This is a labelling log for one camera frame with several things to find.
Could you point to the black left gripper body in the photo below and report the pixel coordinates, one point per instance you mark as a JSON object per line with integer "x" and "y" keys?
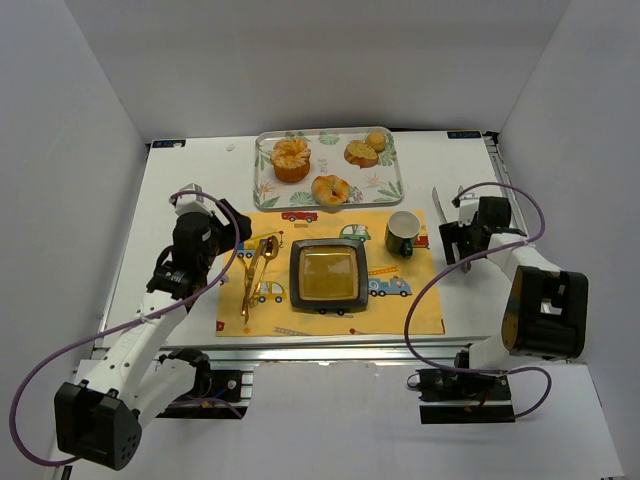
{"x": 232, "y": 226}

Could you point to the small round bread bun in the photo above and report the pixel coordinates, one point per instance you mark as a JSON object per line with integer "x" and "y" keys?
{"x": 376, "y": 140}

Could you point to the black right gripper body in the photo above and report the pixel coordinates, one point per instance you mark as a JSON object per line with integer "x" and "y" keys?
{"x": 454, "y": 240}

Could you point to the large sugared round bread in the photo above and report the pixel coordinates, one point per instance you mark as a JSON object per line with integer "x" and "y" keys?
{"x": 290, "y": 159}

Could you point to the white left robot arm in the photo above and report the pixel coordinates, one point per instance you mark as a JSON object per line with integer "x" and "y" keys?
{"x": 101, "y": 418}

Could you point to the leaf pattern serving tray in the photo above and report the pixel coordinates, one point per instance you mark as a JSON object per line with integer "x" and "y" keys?
{"x": 377, "y": 185}

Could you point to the garlic toast bread slice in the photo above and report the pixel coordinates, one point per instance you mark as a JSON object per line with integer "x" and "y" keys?
{"x": 361, "y": 154}

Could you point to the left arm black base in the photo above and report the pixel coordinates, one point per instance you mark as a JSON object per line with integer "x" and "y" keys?
{"x": 217, "y": 393}

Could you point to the gold spoon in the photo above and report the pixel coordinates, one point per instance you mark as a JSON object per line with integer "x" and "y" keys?
{"x": 270, "y": 253}

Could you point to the yellow vehicle print placemat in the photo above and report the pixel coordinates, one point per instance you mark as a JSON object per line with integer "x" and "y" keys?
{"x": 393, "y": 280}

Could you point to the twisted croissant bread roll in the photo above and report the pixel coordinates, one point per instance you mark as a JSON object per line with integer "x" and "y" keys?
{"x": 330, "y": 190}

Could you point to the aluminium table frame rail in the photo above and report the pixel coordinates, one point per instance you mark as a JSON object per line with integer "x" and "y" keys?
{"x": 433, "y": 167}

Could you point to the black square amber plate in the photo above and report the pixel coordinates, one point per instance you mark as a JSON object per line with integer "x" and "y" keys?
{"x": 328, "y": 275}

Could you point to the dark green mug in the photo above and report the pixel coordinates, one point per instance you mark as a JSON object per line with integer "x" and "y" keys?
{"x": 402, "y": 231}

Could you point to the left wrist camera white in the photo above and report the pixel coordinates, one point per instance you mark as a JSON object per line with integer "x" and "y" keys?
{"x": 189, "y": 199}

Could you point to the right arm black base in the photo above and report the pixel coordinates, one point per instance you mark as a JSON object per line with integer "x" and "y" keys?
{"x": 449, "y": 397}

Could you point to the gold knife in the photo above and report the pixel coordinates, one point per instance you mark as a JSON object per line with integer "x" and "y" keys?
{"x": 250, "y": 272}

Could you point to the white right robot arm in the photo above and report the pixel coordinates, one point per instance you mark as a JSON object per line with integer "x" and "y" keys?
{"x": 546, "y": 311}

